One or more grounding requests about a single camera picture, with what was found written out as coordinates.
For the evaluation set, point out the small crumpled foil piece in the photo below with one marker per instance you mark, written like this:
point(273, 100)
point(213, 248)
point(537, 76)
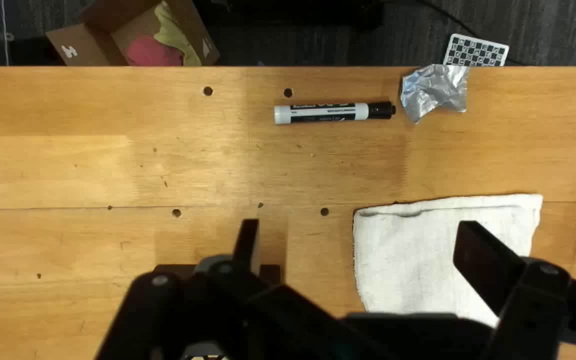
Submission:
point(431, 90)

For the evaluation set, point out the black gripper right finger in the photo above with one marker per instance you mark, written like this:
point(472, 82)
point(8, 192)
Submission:
point(528, 300)

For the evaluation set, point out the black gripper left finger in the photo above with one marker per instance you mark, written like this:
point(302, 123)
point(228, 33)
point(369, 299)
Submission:
point(189, 312)

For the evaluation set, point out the cardboard box with pink cloth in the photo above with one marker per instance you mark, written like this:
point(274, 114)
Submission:
point(148, 40)

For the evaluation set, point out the white towel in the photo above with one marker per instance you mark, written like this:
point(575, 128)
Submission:
point(421, 253)

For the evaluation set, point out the white perforated plate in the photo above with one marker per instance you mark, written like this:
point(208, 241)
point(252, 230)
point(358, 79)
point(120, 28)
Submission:
point(477, 51)

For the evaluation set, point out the black and white marker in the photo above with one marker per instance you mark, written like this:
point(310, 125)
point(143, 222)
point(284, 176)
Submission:
point(320, 112)

